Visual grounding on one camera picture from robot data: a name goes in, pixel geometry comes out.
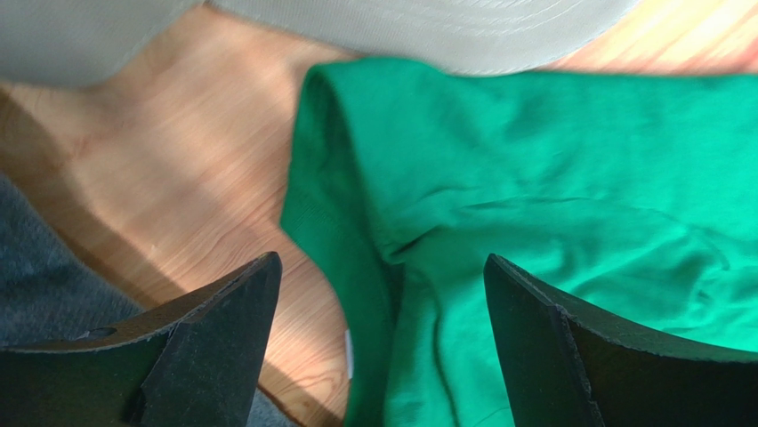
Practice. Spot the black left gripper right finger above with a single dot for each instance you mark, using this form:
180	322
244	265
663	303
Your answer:
567	362

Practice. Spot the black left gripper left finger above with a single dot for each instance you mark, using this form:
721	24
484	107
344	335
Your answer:
193	361

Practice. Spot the green t-shirt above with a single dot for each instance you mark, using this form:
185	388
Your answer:
635	193

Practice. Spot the grey plush pillow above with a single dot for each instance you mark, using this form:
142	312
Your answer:
47	294

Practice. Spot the tan baseball cap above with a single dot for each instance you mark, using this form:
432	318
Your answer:
83	43

